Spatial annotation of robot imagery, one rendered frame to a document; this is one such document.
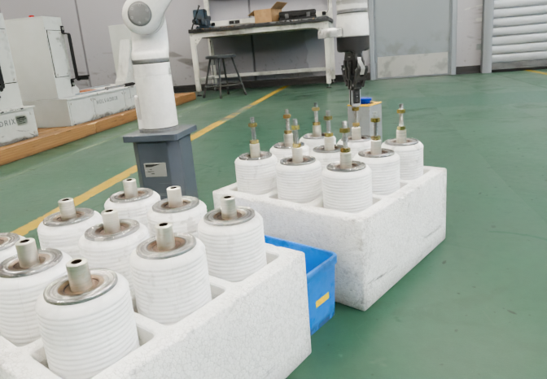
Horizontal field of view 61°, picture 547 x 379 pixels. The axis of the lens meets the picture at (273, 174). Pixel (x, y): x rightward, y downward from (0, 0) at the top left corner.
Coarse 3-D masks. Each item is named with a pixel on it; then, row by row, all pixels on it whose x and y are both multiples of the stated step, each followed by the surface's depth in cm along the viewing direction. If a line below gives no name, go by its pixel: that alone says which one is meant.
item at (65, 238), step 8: (96, 216) 74; (40, 224) 72; (72, 224) 70; (80, 224) 71; (88, 224) 71; (40, 232) 71; (48, 232) 70; (56, 232) 69; (64, 232) 70; (72, 232) 70; (80, 232) 71; (40, 240) 71; (48, 240) 70; (56, 240) 70; (64, 240) 70; (72, 240) 70; (56, 248) 70; (64, 248) 70; (72, 248) 70; (72, 256) 71; (80, 256) 71
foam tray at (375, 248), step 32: (224, 192) 105; (416, 192) 98; (288, 224) 93; (320, 224) 88; (352, 224) 83; (384, 224) 88; (416, 224) 100; (352, 256) 85; (384, 256) 90; (416, 256) 101; (352, 288) 87; (384, 288) 91
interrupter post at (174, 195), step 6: (174, 186) 75; (168, 192) 74; (174, 192) 74; (180, 192) 75; (168, 198) 74; (174, 198) 74; (180, 198) 75; (168, 204) 75; (174, 204) 74; (180, 204) 75
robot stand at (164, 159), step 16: (192, 128) 124; (144, 144) 117; (160, 144) 116; (176, 144) 118; (144, 160) 118; (160, 160) 118; (176, 160) 118; (192, 160) 126; (144, 176) 120; (160, 176) 119; (176, 176) 119; (192, 176) 126; (160, 192) 120; (192, 192) 126
